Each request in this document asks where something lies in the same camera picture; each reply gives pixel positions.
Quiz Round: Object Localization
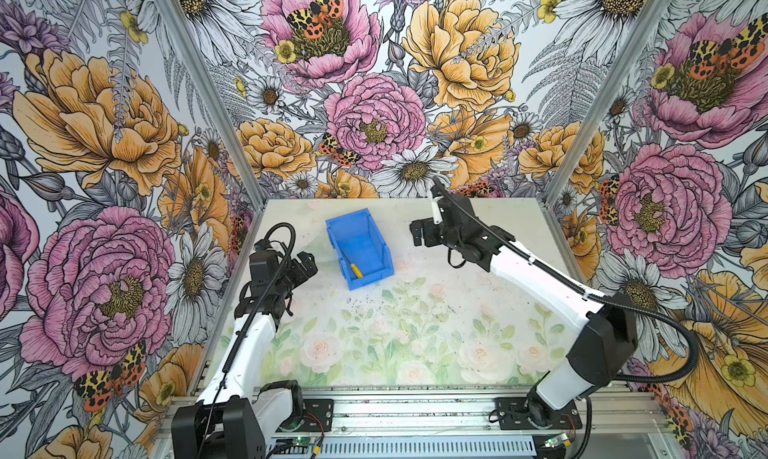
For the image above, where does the left aluminium corner post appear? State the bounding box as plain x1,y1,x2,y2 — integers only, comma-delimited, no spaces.
154,0,267,213

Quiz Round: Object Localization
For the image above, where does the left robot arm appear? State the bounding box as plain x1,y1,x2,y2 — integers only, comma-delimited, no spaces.
171,249,317,458

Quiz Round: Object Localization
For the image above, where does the aluminium front rail frame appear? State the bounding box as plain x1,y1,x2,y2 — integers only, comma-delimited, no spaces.
149,384,685,459

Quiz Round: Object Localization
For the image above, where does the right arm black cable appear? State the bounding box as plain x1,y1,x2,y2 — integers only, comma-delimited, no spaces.
433,185,701,385

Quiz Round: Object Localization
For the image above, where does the right aluminium corner post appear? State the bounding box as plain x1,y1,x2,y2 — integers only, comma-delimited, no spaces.
542,0,672,206

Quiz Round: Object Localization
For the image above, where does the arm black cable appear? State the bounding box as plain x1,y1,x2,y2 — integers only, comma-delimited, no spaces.
197,222,298,436
433,185,701,385

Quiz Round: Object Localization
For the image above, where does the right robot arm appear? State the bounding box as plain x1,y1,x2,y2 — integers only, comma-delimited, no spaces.
410,182,638,429

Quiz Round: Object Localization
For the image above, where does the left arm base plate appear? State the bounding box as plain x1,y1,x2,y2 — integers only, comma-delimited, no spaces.
278,398,335,433

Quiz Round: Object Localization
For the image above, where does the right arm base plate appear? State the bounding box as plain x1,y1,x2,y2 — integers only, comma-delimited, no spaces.
489,396,583,431

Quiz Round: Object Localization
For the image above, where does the green circuit board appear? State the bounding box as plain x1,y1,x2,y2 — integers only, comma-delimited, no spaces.
268,437,324,458
542,432,572,449

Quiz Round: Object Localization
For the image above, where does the yellow handled screwdriver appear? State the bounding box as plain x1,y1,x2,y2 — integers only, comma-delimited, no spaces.
343,255,364,279

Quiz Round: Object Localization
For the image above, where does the green circuit board left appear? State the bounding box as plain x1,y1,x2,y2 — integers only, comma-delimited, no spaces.
268,437,324,458

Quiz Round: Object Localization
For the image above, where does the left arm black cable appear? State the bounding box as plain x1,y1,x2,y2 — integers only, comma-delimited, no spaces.
197,222,298,436

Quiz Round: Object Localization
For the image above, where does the blue plastic bin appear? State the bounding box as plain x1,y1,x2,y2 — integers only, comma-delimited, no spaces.
326,209,394,291

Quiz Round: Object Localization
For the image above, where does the aluminium corner post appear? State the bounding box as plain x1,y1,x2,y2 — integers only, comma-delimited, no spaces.
542,0,672,206
154,0,267,213

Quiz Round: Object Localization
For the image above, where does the green circuit board right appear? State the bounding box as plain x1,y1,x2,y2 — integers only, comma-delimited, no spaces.
542,432,572,449

